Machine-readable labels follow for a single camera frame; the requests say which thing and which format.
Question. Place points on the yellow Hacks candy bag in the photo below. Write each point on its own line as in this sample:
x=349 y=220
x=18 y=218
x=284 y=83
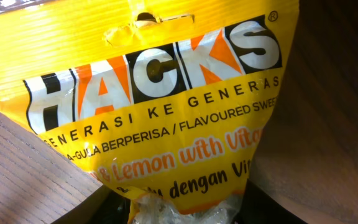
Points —
x=164 y=102

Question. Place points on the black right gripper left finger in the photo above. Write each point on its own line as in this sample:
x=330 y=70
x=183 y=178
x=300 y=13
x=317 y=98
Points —
x=104 y=206

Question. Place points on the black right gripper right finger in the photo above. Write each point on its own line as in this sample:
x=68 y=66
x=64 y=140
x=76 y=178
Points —
x=259 y=208

